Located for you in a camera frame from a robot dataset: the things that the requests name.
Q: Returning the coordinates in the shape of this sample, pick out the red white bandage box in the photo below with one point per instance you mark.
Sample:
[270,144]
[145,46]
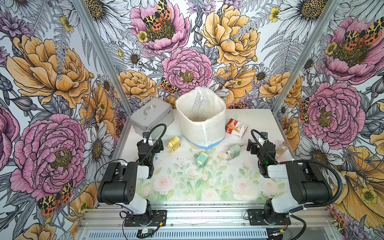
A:
[236,128]

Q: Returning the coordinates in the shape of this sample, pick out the pink pencil sharpener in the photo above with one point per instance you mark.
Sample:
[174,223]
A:
[281,159]

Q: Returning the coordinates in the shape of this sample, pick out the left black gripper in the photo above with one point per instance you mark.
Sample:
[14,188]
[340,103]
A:
[146,147]

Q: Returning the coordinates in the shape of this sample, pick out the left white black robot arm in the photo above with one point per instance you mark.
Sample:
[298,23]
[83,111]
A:
[118,185]

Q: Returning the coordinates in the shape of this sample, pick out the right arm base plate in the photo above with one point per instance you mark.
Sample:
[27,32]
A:
[258,217]

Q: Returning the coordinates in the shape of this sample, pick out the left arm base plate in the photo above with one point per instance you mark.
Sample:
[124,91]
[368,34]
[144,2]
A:
[157,218]

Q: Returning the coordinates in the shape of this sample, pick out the yellow pencil sharpener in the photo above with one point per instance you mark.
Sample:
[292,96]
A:
[174,144]

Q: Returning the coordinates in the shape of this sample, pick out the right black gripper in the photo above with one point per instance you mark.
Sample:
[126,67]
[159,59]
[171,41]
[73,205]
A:
[256,147]

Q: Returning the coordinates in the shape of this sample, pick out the grey-green pencil sharpener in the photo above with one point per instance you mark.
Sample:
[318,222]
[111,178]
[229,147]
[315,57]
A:
[234,151]

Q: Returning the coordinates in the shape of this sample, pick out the white lined trash bin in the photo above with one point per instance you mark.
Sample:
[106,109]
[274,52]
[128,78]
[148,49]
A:
[202,118]

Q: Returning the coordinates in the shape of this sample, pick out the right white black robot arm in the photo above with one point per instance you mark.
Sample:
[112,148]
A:
[312,184]

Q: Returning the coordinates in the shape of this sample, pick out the silver aluminium case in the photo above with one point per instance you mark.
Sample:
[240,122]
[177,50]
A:
[155,112]

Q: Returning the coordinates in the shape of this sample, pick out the small glass jar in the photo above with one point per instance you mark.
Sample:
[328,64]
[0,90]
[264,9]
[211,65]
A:
[282,148]

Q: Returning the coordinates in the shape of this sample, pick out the teal square pencil sharpener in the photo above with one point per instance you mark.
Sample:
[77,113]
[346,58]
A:
[201,159]

